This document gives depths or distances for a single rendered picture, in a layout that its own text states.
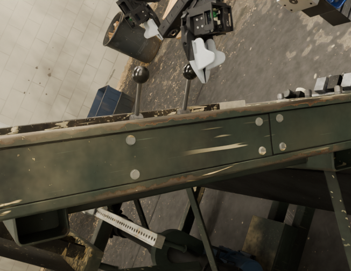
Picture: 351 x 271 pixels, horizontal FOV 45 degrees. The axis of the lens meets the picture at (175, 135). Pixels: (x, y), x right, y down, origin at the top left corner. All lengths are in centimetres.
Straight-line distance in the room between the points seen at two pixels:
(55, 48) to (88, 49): 49
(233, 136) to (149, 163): 16
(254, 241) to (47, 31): 493
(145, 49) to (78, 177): 520
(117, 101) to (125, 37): 84
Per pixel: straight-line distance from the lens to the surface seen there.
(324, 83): 168
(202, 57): 88
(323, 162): 99
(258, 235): 236
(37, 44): 651
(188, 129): 68
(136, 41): 572
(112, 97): 561
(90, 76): 662
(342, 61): 290
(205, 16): 88
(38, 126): 138
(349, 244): 112
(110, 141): 62
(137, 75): 87
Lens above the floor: 182
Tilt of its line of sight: 25 degrees down
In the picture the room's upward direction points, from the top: 64 degrees counter-clockwise
